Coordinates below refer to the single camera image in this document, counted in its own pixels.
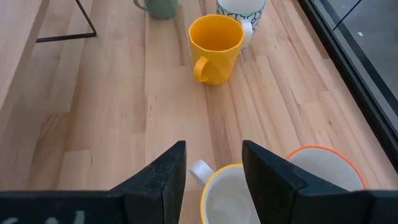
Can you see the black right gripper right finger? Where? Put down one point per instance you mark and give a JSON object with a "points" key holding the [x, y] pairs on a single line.
{"points": [[280, 199]]}

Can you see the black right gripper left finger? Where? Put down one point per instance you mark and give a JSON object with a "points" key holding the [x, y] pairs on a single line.
{"points": [[149, 199]]}

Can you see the white mug yellow pattern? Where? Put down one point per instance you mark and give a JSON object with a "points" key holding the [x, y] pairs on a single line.
{"points": [[227, 199]]}

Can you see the white mug red floral pattern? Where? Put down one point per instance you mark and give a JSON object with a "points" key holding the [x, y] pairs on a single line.
{"points": [[326, 168]]}

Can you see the yellow faceted mug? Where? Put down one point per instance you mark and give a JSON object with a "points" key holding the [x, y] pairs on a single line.
{"points": [[217, 56]]}

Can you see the green mug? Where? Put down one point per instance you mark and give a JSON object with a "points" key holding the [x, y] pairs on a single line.
{"points": [[161, 9]]}

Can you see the white mug blue lattice pattern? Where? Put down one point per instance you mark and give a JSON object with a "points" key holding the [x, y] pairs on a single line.
{"points": [[241, 6]]}

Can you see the wooden shelf black metal legs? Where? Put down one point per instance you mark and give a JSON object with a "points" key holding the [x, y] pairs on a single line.
{"points": [[15, 31]]}

